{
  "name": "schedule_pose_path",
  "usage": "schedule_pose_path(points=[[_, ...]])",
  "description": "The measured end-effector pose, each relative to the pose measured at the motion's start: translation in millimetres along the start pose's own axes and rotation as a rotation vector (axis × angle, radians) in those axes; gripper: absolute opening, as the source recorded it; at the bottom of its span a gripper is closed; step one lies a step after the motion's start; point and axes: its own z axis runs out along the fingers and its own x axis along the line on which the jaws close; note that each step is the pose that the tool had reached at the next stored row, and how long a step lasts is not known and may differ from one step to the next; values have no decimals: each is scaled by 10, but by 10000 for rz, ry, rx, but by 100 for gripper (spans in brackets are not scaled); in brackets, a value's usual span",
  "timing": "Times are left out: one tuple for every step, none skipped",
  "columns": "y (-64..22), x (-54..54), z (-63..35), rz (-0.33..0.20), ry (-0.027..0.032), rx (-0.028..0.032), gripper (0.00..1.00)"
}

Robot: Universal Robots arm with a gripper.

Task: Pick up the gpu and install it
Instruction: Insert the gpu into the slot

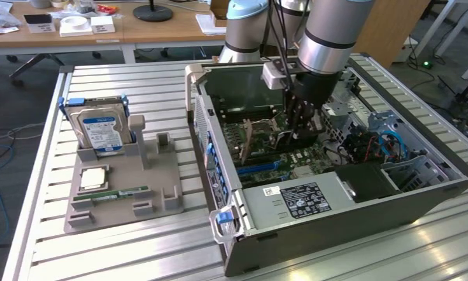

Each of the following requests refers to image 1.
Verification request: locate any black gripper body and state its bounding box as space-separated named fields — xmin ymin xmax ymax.
xmin=291 ymin=71 xmax=342 ymax=107

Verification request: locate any graphics card with metal bracket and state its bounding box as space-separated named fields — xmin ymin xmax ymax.
xmin=238 ymin=118 xmax=322 ymax=165

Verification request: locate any CPU socket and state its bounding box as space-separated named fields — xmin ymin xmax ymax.
xmin=254 ymin=119 xmax=285 ymax=134

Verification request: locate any green motherboard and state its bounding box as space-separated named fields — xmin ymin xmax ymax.
xmin=218 ymin=107 xmax=337 ymax=188

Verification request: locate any silver chipset heatsink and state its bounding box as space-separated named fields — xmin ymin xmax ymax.
xmin=293 ymin=166 xmax=314 ymax=179

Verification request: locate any blue expansion slot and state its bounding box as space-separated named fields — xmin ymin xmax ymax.
xmin=237 ymin=163 xmax=279 ymax=176

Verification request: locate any wooden cabinet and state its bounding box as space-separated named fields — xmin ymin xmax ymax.
xmin=307 ymin=0 xmax=433 ymax=68

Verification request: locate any grey power supply unit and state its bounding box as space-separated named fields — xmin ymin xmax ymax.
xmin=241 ymin=171 xmax=357 ymax=231

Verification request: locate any paper stack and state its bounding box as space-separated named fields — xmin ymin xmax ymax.
xmin=195 ymin=13 xmax=229 ymax=36

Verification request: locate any cardboard box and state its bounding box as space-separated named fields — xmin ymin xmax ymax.
xmin=210 ymin=0 xmax=231 ymax=20

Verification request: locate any grey open PC case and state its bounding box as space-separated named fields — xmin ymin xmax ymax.
xmin=186 ymin=57 xmax=468 ymax=277

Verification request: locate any black lamp base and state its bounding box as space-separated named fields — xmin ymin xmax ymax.
xmin=133 ymin=0 xmax=175 ymax=22

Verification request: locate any hard disk in blue caddy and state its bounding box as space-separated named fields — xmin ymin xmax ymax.
xmin=58 ymin=95 xmax=131 ymax=155

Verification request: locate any green RAM stick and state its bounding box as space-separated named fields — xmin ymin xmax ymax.
xmin=72 ymin=187 xmax=150 ymax=202

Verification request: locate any silver CPU chip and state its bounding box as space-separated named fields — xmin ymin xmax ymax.
xmin=80 ymin=168 xmax=109 ymax=189

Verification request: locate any grey parts rack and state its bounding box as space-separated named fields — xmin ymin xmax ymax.
xmin=64 ymin=114 xmax=185 ymax=234

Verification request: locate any small white label box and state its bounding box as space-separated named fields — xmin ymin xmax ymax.
xmin=90 ymin=16 xmax=117 ymax=35

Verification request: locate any white tape roll box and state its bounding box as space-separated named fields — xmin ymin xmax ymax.
xmin=59 ymin=16 xmax=95 ymax=38

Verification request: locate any black and white box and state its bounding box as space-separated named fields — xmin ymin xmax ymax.
xmin=24 ymin=13 xmax=58 ymax=34

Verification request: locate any wooden desk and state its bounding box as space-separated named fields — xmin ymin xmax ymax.
xmin=0 ymin=0 xmax=337 ymax=64

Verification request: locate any clear plastic bag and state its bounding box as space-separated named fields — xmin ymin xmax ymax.
xmin=0 ymin=1 xmax=24 ymax=26

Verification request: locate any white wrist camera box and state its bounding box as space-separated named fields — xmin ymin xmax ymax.
xmin=261 ymin=60 xmax=298 ymax=90

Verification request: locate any black wire bundle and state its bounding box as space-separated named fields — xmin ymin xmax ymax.
xmin=338 ymin=133 xmax=375 ymax=165

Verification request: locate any black camera cable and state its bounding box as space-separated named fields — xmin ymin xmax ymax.
xmin=267 ymin=0 xmax=311 ymax=90

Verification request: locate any blue disk wire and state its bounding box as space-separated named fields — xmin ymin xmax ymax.
xmin=377 ymin=133 xmax=410 ymax=162

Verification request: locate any white table frame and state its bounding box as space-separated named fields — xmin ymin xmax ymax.
xmin=411 ymin=0 xmax=468 ymax=80

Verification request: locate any white floor cable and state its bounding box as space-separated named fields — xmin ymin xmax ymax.
xmin=0 ymin=122 xmax=48 ymax=141

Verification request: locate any blue floor cable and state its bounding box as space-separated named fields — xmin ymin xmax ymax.
xmin=0 ymin=140 xmax=16 ymax=253

